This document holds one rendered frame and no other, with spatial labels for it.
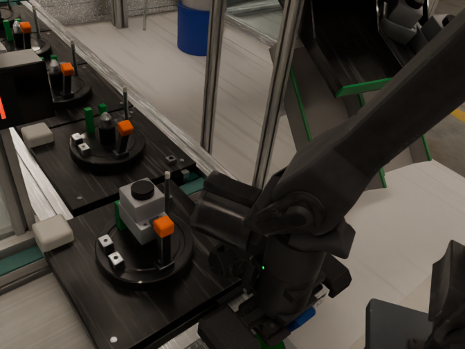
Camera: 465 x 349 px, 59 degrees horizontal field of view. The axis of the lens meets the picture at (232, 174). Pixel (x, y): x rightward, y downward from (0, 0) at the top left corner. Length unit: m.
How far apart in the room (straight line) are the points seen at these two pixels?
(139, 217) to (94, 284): 0.12
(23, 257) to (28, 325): 0.10
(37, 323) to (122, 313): 0.13
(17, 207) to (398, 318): 0.53
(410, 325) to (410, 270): 0.35
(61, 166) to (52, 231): 0.18
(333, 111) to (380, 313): 0.38
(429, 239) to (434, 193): 0.17
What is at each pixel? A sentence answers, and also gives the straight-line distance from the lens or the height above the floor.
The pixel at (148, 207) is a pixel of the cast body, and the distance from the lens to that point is 0.54.
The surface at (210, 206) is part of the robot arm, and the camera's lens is 0.39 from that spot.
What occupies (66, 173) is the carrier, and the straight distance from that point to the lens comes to 0.77.
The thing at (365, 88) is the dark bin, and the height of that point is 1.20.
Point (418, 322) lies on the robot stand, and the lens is 0.53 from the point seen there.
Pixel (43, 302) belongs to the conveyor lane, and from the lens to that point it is 0.67.
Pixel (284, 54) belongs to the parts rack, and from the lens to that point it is 0.64.
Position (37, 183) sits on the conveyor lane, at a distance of 0.79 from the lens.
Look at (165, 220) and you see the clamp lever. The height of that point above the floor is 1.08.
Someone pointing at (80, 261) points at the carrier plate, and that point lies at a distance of 0.63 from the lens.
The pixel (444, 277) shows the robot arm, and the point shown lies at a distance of 0.40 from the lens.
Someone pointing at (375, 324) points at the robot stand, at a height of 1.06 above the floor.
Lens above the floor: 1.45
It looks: 39 degrees down
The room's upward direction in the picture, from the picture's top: 8 degrees clockwise
